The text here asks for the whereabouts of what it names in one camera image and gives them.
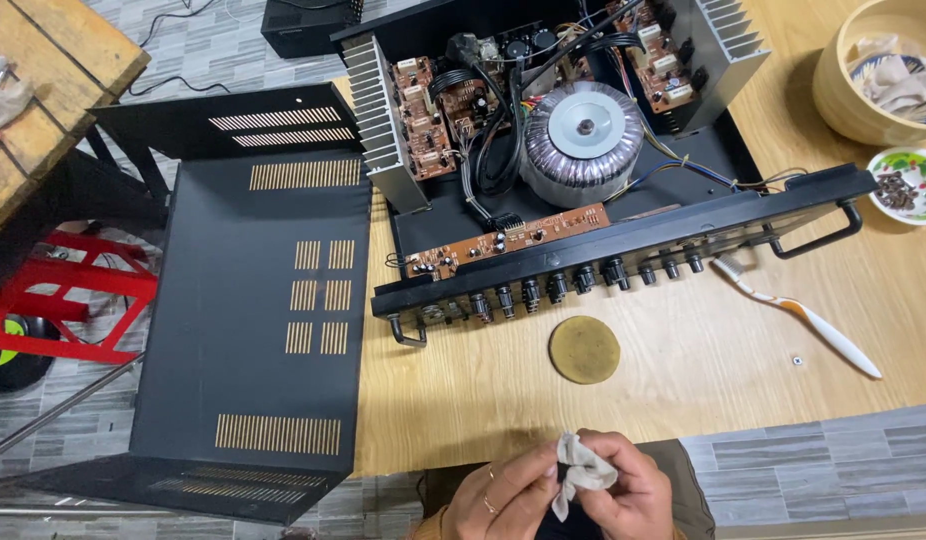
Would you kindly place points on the person's left hand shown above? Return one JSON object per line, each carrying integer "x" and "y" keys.
{"x": 493, "y": 495}

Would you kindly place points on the person's right hand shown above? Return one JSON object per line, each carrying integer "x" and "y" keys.
{"x": 635, "y": 495}

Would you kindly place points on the person's right fingers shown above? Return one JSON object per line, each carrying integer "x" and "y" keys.
{"x": 609, "y": 454}

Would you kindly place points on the person's left fingers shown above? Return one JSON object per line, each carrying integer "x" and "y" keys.
{"x": 527, "y": 469}

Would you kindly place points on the small white cloth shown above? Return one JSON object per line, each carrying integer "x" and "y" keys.
{"x": 583, "y": 469}

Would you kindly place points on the small black part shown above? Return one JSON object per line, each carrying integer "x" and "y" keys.
{"x": 572, "y": 525}

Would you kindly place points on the round olive pad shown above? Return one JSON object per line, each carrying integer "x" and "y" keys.
{"x": 584, "y": 350}

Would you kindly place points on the row of black control shafts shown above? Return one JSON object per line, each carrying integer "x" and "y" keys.
{"x": 583, "y": 279}

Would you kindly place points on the long narrow brown circuit board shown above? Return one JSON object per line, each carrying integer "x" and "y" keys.
{"x": 508, "y": 241}

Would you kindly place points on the white and orange toothbrush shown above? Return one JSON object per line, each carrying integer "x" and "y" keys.
{"x": 808, "y": 319}

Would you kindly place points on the open black amplifier chassis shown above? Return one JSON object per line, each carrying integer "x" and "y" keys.
{"x": 433, "y": 225}

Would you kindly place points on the toroidal transformer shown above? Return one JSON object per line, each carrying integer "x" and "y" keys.
{"x": 583, "y": 161}

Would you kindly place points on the black vented metal cover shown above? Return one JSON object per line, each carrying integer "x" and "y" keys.
{"x": 230, "y": 300}

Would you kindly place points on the brown board beside long sink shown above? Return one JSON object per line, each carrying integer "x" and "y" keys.
{"x": 422, "y": 127}

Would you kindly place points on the small square brown circuit board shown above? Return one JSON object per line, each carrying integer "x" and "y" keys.
{"x": 467, "y": 101}

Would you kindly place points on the long aluminium heat sink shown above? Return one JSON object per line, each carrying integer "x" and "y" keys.
{"x": 377, "y": 112}

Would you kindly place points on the pile of dark screws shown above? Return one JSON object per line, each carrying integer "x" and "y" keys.
{"x": 896, "y": 191}

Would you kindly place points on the brown board beside wide sink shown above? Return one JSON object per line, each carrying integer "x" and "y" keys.
{"x": 658, "y": 60}

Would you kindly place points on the floral bowl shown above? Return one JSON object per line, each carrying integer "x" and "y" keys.
{"x": 924, "y": 180}

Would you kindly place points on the board with black capacitors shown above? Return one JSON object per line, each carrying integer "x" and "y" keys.
{"x": 538, "y": 41}

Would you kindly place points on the round bamboo tub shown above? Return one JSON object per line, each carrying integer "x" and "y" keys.
{"x": 834, "y": 90}

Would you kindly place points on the wide aluminium heat sink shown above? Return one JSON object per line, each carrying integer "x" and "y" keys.
{"x": 725, "y": 41}

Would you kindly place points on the crumpled cloths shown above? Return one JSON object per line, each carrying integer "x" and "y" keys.
{"x": 894, "y": 82}

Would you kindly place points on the grey metal rod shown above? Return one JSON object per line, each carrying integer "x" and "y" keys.
{"x": 58, "y": 409}

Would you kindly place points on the red plastic stool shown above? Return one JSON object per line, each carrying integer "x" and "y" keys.
{"x": 73, "y": 281}

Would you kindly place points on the black electronics box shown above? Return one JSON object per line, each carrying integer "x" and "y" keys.
{"x": 305, "y": 26}

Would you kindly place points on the black round object green mark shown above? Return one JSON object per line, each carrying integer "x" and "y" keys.
{"x": 17, "y": 371}

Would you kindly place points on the wooden plank table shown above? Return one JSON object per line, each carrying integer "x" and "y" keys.
{"x": 50, "y": 67}

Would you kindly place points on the pink crumpled rag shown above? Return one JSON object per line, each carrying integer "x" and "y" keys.
{"x": 5, "y": 97}

